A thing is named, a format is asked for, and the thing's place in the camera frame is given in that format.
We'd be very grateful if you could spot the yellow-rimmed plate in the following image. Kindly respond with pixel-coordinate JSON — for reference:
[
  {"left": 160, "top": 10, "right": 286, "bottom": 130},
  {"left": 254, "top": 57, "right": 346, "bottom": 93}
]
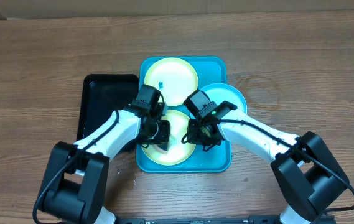
[
  {"left": 144, "top": 57, "right": 198, "bottom": 106},
  {"left": 143, "top": 110, "right": 196, "bottom": 166}
]

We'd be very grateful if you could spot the light blue plate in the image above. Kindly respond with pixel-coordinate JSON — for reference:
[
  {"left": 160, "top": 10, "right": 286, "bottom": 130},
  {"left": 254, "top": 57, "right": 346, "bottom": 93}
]
[{"left": 200, "top": 83, "right": 248, "bottom": 113}]

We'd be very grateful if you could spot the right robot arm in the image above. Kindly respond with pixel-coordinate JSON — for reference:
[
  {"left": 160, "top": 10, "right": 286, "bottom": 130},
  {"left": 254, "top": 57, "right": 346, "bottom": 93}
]
[{"left": 181, "top": 105, "right": 351, "bottom": 223}]

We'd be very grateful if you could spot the black plastic tray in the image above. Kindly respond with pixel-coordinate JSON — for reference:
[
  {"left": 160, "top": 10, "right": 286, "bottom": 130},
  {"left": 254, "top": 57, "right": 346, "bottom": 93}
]
[{"left": 77, "top": 74, "right": 140, "bottom": 158}]

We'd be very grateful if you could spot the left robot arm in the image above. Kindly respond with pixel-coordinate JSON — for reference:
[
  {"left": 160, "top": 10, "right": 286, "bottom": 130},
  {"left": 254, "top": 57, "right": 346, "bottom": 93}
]
[{"left": 32, "top": 103, "right": 170, "bottom": 224}]

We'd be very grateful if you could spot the teal plastic tray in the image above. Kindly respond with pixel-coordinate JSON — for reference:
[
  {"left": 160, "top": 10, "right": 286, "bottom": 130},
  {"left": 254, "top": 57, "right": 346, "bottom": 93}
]
[{"left": 136, "top": 56, "right": 232, "bottom": 173}]

